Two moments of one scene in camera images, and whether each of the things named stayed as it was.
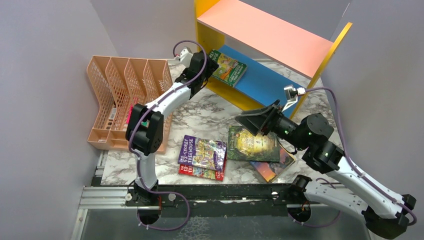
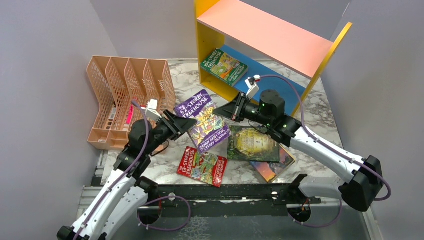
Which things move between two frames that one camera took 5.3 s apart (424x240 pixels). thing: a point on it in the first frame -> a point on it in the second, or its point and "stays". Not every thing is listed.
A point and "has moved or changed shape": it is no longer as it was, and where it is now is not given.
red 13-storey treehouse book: x=203 y=172 has moved or changed shape
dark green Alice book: x=243 y=145 stays
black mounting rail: x=219 y=200 stays
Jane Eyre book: x=270 y=170 stays
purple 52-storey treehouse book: x=203 y=153 -> x=210 y=128
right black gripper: x=266 y=118 -> x=233 y=110
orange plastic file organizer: x=117 y=84 stays
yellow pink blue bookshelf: x=284 y=61 stays
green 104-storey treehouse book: x=229 y=71 stays
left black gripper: x=211 y=66 -> x=177 y=125
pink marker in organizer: x=130 y=111 stays
